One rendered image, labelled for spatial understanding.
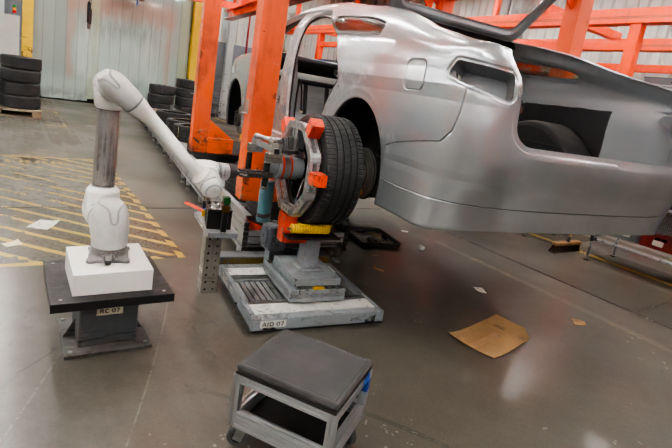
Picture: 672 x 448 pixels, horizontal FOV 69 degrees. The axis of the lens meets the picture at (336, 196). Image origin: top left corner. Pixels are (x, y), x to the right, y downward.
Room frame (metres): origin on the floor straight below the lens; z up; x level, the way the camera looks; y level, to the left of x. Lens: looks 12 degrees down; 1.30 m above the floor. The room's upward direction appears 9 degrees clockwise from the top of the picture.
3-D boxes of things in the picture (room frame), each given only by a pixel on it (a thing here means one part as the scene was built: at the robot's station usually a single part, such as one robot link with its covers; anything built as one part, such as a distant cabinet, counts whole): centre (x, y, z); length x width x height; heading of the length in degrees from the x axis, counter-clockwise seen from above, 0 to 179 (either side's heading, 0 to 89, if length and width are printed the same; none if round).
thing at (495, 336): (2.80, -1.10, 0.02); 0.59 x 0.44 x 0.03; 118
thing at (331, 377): (1.63, 0.00, 0.17); 0.43 x 0.36 x 0.34; 68
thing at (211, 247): (2.84, 0.71, 0.21); 0.10 x 0.10 x 0.42; 28
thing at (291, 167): (2.80, 0.33, 0.85); 0.21 x 0.14 x 0.14; 118
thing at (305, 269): (2.92, 0.11, 0.32); 0.40 x 0.30 x 0.28; 28
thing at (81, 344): (2.14, 1.01, 0.15); 0.50 x 0.50 x 0.30; 35
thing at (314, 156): (2.84, 0.26, 0.85); 0.54 x 0.07 x 0.54; 28
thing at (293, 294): (2.94, 0.12, 0.13); 0.50 x 0.36 x 0.10; 28
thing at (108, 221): (2.15, 1.02, 0.57); 0.18 x 0.16 x 0.22; 38
